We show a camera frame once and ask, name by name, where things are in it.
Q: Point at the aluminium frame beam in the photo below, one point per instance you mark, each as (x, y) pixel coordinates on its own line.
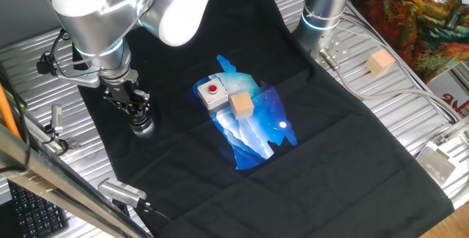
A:
(55, 190)

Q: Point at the wooden cube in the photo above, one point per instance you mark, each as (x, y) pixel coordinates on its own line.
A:
(242, 106)
(379, 62)

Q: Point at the black cloth with blue print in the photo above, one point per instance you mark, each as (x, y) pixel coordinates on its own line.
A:
(329, 157)

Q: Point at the grey box with red button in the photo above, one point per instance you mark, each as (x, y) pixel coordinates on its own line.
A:
(214, 97)

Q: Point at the colourful patterned cloth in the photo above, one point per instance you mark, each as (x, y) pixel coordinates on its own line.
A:
(403, 29)

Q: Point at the aluminium camera bracket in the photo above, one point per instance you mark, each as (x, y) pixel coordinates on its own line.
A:
(73, 145)

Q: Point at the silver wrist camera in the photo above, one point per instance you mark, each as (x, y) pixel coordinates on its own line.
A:
(78, 80)

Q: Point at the silver ribbed exterior camera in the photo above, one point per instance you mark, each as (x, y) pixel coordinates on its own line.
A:
(121, 191)

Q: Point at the clear glass jar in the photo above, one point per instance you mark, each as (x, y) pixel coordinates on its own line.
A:
(144, 131)

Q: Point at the black keyboard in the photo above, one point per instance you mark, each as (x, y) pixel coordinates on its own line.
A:
(36, 216)

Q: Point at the small silver exterior camera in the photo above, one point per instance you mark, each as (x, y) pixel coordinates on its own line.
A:
(56, 117)

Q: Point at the small dark metal object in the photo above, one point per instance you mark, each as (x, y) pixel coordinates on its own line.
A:
(454, 20)

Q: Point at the white flat device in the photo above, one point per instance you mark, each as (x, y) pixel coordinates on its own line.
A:
(436, 164)

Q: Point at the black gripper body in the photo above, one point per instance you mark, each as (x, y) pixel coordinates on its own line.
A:
(122, 93)

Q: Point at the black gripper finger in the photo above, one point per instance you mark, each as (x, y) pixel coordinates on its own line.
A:
(143, 100)
(117, 102)

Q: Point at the orange tube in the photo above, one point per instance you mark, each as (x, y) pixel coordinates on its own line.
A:
(7, 113)

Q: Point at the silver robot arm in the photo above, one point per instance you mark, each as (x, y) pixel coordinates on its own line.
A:
(91, 22)

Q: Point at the white panel with red logo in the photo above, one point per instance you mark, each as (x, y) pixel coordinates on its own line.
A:
(454, 100)

